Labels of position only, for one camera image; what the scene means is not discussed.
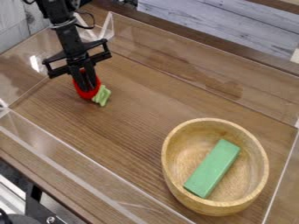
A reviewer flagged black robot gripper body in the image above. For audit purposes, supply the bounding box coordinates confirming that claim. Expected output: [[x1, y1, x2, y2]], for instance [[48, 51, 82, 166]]
[[36, 0, 111, 78]]

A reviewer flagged green rectangular block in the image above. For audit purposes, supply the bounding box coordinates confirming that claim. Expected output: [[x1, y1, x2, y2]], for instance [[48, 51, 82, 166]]
[[183, 139, 241, 199]]

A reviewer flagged clear acrylic corner bracket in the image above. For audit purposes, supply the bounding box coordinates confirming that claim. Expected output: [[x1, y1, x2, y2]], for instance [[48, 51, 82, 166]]
[[79, 12, 115, 41]]

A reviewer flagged black metal stand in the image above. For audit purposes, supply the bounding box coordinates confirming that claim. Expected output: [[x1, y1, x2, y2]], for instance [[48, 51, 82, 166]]
[[23, 183, 80, 224]]

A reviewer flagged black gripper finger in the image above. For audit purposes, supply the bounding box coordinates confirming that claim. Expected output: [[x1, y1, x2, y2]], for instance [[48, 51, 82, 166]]
[[83, 59, 98, 89], [70, 66, 90, 92]]

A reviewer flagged red plush strawberry toy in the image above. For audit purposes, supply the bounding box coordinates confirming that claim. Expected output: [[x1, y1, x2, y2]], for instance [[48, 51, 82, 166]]
[[72, 78, 111, 107]]

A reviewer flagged light wooden bowl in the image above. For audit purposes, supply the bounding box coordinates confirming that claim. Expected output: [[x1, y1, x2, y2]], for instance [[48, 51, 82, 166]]
[[162, 118, 270, 216]]

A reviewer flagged black cable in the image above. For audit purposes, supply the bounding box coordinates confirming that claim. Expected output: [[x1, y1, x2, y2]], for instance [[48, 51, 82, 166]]
[[0, 208, 14, 224]]

